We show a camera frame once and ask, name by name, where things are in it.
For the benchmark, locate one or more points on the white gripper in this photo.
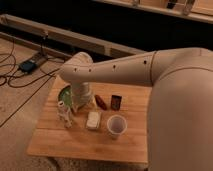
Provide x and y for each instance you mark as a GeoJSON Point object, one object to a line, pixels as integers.
{"type": "Point", "coordinates": [81, 95]}

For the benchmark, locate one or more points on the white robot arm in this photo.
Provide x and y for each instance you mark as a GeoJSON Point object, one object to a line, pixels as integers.
{"type": "Point", "coordinates": [180, 108]}

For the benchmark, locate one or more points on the green bowl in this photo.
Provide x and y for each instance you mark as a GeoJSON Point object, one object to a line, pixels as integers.
{"type": "Point", "coordinates": [65, 96]}

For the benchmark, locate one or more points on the red sausage toy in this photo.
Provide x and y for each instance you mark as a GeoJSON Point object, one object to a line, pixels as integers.
{"type": "Point", "coordinates": [100, 102]}

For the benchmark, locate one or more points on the white sponge block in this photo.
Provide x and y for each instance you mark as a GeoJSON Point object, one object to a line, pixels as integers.
{"type": "Point", "coordinates": [93, 120]}

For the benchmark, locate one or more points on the white paper cup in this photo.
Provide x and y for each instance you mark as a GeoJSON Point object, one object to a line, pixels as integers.
{"type": "Point", "coordinates": [116, 126]}

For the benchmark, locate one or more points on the wooden table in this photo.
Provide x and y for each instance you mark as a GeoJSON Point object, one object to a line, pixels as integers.
{"type": "Point", "coordinates": [52, 139]}

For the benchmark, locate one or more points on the black power adapter box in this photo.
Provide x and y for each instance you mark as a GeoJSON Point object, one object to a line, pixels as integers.
{"type": "Point", "coordinates": [27, 66]}

